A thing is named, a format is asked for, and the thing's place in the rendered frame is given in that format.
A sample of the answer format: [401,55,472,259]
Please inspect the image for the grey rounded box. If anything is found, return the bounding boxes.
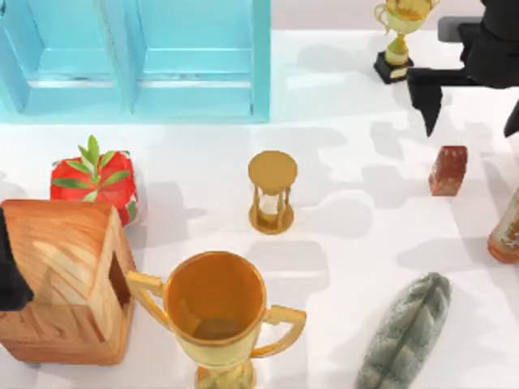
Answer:
[437,15,464,44]

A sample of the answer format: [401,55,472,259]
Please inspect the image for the small gold trophy black base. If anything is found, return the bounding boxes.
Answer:
[372,0,441,85]

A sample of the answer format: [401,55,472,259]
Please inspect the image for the reddish brown block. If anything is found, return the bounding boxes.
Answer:
[428,145,469,198]

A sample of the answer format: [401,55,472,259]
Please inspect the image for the orange bottle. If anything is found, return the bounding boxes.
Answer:
[486,189,519,266]

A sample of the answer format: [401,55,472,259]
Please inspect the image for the golden hourglass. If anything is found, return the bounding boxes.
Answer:
[247,150,298,236]

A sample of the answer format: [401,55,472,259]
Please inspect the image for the grey green bread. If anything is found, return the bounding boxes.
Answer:
[355,271,453,389]

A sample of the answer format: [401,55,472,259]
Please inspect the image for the light blue rack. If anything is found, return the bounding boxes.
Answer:
[0,0,272,125]

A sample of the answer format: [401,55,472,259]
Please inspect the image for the large gold trophy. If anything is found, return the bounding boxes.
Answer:
[126,250,308,389]

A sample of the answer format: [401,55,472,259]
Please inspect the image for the red plant pot green leaves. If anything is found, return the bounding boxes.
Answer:
[49,134,140,228]

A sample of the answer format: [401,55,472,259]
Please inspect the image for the wooden box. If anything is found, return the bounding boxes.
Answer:
[0,198,137,365]

